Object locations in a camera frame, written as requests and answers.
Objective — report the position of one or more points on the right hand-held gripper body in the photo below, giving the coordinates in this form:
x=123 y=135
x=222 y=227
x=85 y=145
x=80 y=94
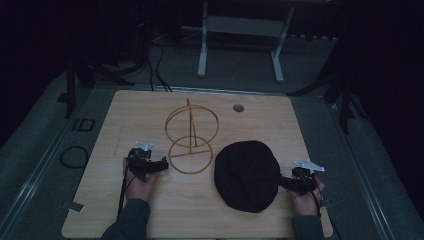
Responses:
x=305 y=178

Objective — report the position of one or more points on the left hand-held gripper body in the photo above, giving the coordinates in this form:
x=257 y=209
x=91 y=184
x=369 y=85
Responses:
x=140 y=160

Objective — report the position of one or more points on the black beret hat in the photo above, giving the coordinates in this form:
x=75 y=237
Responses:
x=246 y=176

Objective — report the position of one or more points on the person's right hand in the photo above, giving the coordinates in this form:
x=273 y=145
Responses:
x=308 y=201

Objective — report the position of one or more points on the person's left hand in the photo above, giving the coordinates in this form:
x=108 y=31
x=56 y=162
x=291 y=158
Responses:
x=141 y=186

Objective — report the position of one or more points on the grey tape piece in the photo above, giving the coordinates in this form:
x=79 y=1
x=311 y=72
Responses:
x=76 y=206

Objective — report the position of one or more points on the grey table grommet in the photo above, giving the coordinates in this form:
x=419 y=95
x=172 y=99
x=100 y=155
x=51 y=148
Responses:
x=238 y=108

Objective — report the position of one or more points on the black tripod stand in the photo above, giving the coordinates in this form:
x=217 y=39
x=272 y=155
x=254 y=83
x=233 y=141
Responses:
x=86 y=71
x=336 y=90

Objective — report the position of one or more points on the white metal stand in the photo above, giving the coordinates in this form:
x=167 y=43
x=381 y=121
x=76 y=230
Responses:
x=245 y=26

